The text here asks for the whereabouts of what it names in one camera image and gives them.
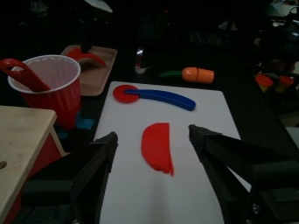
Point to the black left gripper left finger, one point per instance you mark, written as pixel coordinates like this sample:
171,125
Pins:
86,169

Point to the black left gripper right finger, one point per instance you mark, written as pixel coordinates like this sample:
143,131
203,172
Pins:
230,163

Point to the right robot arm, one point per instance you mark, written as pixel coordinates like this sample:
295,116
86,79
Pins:
90,23

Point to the red dough half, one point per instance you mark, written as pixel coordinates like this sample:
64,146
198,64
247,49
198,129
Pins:
156,148

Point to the white cutting board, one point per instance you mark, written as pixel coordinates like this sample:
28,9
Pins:
128,186

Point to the blue tape piece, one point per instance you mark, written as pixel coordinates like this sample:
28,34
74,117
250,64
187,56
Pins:
84,122

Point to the wooden toy box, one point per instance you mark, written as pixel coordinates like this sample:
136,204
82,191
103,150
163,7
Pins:
19,145

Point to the red plastic cup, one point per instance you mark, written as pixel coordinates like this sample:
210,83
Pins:
54,87

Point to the orange toy carrot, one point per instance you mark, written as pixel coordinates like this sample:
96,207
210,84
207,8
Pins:
194,74

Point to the tan wooden tray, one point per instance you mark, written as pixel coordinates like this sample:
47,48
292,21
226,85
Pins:
98,73

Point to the red toy slice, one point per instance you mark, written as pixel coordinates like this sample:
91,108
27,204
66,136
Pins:
83,57

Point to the shiny metal utensil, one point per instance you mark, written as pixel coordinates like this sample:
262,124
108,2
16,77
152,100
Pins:
140,61

